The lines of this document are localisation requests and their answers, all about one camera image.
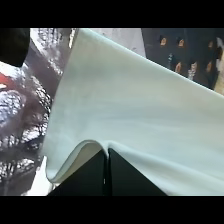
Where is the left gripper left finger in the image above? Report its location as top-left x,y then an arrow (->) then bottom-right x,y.
48,148 -> 109,197

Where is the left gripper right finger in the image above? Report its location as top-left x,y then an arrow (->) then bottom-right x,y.
107,147 -> 168,197

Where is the pale green garment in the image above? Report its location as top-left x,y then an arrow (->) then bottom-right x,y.
41,28 -> 224,197

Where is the black garment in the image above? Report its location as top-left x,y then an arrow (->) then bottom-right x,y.
0,28 -> 31,68

